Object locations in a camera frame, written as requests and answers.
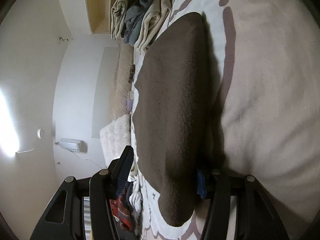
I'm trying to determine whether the brown scrunchie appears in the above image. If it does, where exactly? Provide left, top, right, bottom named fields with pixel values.
left=128, top=64, right=135, bottom=83

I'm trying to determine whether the purple book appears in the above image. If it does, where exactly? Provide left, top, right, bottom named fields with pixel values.
left=126, top=91, right=134, bottom=112

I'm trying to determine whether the wooden shelf right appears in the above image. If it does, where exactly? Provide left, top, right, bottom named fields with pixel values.
left=86, top=0, right=116, bottom=34

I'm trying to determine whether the ceiling lamp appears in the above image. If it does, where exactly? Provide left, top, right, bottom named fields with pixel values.
left=37, top=128, right=44, bottom=140

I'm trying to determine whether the black garment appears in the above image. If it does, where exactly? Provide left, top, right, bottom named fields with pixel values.
left=122, top=181, right=139, bottom=239

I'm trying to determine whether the beige quilted duvet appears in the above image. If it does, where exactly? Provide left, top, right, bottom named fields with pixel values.
left=108, top=43, right=133, bottom=121

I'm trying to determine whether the red plaid garment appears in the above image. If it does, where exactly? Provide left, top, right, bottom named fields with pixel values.
left=110, top=194, right=136, bottom=232

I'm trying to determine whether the air conditioner cable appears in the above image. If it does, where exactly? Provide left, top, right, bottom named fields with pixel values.
left=71, top=151, right=108, bottom=170

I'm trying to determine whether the grey curtain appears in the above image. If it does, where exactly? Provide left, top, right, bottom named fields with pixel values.
left=83, top=197, right=93, bottom=240

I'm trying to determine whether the brown knit cardigan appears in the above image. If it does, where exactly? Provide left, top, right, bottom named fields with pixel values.
left=133, top=12, right=220, bottom=227

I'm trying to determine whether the fluffy white pillow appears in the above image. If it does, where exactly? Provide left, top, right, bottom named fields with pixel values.
left=100, top=114, right=131, bottom=166

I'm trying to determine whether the white garment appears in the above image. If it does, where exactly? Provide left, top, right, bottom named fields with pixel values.
left=128, top=163, right=150, bottom=233

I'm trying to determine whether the white air conditioner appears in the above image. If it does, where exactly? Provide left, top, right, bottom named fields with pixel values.
left=56, top=138, right=81, bottom=153

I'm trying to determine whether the cream folded knit garment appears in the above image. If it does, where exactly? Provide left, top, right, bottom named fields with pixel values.
left=134, top=0, right=171, bottom=51

